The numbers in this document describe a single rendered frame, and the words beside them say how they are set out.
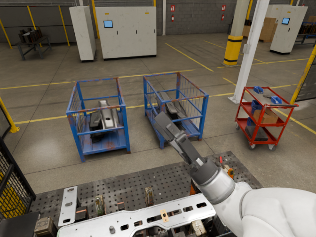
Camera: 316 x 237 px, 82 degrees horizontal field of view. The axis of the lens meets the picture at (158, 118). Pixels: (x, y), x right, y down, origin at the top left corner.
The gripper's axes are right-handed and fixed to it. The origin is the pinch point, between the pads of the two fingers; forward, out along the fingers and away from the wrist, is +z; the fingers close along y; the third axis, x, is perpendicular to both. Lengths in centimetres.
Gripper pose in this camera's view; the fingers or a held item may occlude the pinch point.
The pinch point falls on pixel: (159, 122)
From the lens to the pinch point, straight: 52.7
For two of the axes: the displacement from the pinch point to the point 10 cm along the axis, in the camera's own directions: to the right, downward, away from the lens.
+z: -6.6, -7.4, 0.9
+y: -0.4, 1.5, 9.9
